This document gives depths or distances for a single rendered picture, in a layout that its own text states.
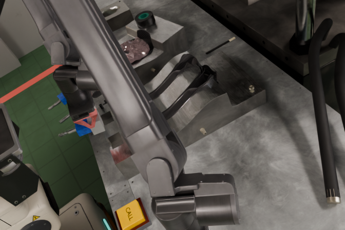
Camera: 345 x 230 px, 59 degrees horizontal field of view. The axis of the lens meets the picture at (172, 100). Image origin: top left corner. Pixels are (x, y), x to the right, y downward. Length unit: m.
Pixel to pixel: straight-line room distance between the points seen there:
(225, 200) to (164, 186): 0.09
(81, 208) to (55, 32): 1.06
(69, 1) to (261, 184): 0.63
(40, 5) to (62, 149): 1.66
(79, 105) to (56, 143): 1.62
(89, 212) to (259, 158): 0.98
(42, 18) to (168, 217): 0.56
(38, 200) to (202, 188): 0.72
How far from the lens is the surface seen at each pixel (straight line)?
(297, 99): 1.02
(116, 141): 0.97
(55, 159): 2.35
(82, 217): 1.63
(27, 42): 3.73
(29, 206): 1.09
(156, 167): 0.43
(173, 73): 1.01
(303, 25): 1.14
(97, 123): 0.92
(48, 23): 0.81
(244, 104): 0.96
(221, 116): 0.93
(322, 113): 0.89
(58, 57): 0.78
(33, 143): 2.60
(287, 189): 0.85
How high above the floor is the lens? 1.56
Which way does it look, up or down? 44 degrees down
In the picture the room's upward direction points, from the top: 22 degrees counter-clockwise
